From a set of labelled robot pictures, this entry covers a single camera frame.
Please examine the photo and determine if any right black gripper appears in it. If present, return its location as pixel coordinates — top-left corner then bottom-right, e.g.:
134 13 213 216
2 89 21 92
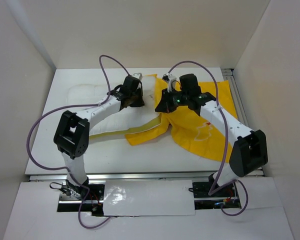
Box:
155 87 189 114

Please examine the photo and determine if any yellow pikachu pillowcase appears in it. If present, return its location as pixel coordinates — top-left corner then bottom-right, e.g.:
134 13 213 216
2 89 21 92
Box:
125 74 238 162

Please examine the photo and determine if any white pillow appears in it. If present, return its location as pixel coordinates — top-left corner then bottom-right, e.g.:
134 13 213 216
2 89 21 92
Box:
65 75 161 138

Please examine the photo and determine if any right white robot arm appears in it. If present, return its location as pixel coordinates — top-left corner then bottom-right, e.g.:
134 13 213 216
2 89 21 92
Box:
155 73 268 196

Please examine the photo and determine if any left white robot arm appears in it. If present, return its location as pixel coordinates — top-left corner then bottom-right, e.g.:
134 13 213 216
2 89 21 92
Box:
53 73 145 200

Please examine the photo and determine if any white cover plate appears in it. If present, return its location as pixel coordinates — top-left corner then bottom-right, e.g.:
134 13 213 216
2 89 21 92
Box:
102 180 195 217

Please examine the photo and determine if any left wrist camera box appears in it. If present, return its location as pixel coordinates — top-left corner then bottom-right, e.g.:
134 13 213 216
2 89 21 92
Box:
131 72 143 81

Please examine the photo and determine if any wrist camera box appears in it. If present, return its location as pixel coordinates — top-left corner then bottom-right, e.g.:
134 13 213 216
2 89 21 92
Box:
162 73 177 92
131 72 143 81

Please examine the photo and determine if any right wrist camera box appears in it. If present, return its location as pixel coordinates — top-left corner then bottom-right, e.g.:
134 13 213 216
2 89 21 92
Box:
162 73 177 92

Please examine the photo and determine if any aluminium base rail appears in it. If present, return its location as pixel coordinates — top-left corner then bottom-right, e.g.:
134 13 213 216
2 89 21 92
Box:
25 68 219 182

